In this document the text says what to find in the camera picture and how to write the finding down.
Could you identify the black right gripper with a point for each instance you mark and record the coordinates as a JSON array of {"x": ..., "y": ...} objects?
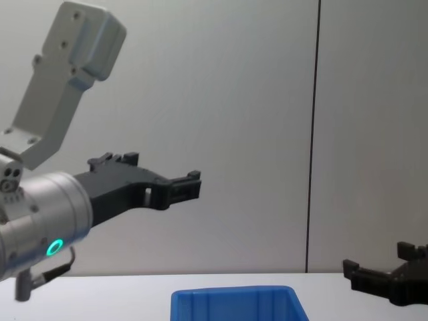
[{"x": 409, "y": 284}]

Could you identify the silver and grey left robot arm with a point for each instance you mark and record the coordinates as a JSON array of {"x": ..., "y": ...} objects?
[{"x": 43, "y": 207}]

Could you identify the blue plastic bin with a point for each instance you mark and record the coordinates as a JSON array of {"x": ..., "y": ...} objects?
[{"x": 234, "y": 306}]

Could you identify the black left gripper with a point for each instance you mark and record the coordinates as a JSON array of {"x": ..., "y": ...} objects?
[{"x": 113, "y": 187}]

